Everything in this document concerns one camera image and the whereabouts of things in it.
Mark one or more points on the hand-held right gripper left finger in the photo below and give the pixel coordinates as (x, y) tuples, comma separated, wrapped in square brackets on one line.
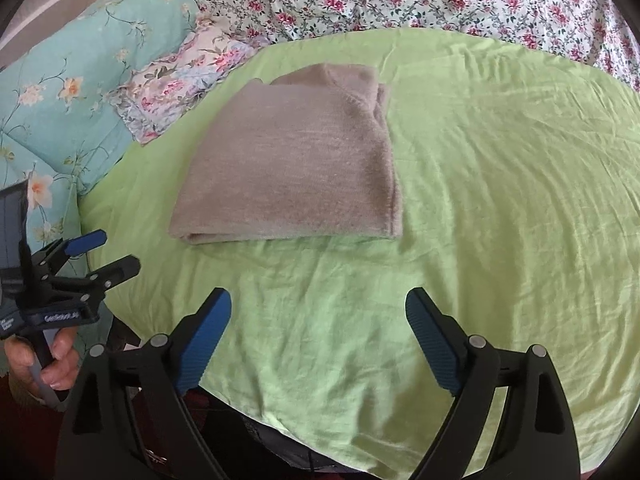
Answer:
[(205, 340)]

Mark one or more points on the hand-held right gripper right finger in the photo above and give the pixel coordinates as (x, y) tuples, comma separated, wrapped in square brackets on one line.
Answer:
[(435, 342)]

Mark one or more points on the light green bed sheet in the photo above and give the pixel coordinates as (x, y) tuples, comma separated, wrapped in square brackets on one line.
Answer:
[(500, 210)]

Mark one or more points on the teal floral pillow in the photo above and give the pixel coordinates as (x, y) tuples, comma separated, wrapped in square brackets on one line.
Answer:
[(75, 100)]

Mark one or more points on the beige knit sweater brown hem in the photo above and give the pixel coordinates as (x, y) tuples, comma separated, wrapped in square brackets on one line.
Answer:
[(290, 170)]

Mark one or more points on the pastel floral pillow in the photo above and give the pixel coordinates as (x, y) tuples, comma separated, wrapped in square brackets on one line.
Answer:
[(170, 85)]

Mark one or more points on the person's left hand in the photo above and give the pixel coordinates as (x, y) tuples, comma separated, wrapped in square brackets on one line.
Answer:
[(60, 367)]

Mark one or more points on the dark cloth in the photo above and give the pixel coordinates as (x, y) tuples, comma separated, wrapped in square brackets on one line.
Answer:
[(280, 442)]

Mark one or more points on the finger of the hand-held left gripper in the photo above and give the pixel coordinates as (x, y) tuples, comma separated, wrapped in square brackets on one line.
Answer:
[(85, 242), (112, 272)]

